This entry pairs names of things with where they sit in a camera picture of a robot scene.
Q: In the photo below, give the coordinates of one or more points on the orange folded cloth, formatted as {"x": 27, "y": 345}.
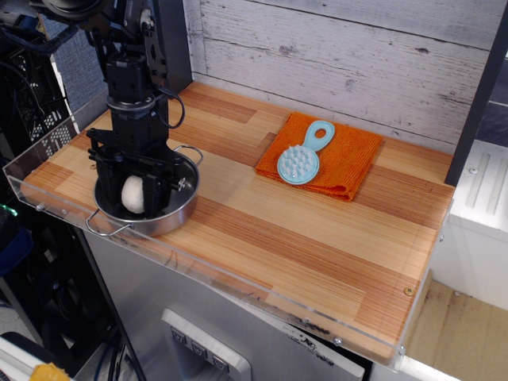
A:
{"x": 344, "y": 161}

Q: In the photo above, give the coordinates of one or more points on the clear acrylic table guard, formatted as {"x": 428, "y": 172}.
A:
{"x": 349, "y": 272}

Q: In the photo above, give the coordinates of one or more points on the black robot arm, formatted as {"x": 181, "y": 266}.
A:
{"x": 125, "y": 39}

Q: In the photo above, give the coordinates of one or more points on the dark grey right post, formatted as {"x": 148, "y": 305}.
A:
{"x": 482, "y": 96}

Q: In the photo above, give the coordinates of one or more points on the blue fabric partition panel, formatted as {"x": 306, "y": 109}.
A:
{"x": 82, "y": 79}

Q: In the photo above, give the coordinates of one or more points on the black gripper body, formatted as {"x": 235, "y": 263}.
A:
{"x": 138, "y": 142}

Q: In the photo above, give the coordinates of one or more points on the white plush sushi toy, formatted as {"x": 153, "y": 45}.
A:
{"x": 132, "y": 195}

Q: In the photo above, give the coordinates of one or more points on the light blue scalp brush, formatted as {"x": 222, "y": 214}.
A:
{"x": 299, "y": 164}

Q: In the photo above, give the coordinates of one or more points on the stainless steel pot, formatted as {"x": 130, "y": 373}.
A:
{"x": 182, "y": 204}

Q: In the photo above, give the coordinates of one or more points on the white grooved side box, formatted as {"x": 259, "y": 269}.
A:
{"x": 471, "y": 253}

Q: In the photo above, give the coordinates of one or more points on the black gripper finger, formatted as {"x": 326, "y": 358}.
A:
{"x": 156, "y": 192}
{"x": 111, "y": 179}

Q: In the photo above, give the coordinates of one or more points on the dark grey left post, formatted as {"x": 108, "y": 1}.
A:
{"x": 172, "y": 32}

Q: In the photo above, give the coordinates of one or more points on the dark grey post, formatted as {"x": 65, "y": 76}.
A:
{"x": 482, "y": 96}
{"x": 172, "y": 32}

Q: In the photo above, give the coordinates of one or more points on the black perforated crate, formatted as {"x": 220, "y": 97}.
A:
{"x": 33, "y": 105}

